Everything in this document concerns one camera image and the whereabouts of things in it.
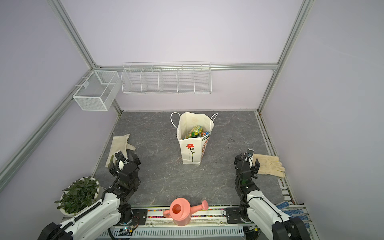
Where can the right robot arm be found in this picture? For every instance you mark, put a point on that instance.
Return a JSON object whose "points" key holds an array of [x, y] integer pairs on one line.
{"points": [[256, 208]]}

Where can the white blue dotted glove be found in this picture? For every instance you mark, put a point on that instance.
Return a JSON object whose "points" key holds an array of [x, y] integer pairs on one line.
{"points": [[295, 211]]}

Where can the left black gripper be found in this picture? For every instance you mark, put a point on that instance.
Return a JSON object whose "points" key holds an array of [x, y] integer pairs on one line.
{"points": [[114, 170]]}

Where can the beige work glove right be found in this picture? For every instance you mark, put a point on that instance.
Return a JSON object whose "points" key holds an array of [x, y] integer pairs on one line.
{"points": [[269, 165]]}

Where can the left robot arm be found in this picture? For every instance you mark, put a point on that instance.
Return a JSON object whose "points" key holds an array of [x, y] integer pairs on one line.
{"points": [[111, 209]]}

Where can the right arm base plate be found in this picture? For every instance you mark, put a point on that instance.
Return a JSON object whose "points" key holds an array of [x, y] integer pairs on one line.
{"points": [[236, 215]]}

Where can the white paper gift bag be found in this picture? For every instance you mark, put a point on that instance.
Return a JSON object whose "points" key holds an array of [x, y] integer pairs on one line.
{"points": [[193, 149]]}

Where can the white vented rail cover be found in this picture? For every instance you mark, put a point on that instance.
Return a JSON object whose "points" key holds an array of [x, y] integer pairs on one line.
{"points": [[178, 233]]}

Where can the beige work glove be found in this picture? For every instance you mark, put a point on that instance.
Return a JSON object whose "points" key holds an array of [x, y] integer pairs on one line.
{"points": [[119, 144], [269, 165]]}

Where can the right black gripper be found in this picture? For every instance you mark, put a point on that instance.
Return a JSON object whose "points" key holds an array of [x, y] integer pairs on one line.
{"points": [[239, 160]]}

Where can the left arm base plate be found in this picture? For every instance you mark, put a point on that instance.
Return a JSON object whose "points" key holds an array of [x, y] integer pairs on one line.
{"points": [[134, 217]]}

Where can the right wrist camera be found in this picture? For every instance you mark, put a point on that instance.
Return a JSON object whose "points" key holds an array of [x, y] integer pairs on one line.
{"points": [[249, 157]]}

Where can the beige work glove left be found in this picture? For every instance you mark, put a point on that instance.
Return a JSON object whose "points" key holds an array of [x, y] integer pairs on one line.
{"points": [[119, 144]]}

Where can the white mesh box basket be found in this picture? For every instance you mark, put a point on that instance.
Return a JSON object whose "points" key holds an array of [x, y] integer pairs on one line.
{"points": [[98, 91]]}

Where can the green Fox's candy bag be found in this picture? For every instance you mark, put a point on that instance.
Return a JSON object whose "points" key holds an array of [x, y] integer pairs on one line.
{"points": [[195, 132]]}

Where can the pink watering can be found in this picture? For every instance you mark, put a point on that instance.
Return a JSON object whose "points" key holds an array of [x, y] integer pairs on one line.
{"points": [[181, 211]]}

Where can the white wire shelf basket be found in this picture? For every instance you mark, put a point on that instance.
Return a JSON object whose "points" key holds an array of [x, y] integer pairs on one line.
{"points": [[167, 78]]}

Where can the small potted plant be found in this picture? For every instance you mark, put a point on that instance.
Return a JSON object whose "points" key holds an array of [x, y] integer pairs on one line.
{"points": [[78, 196]]}

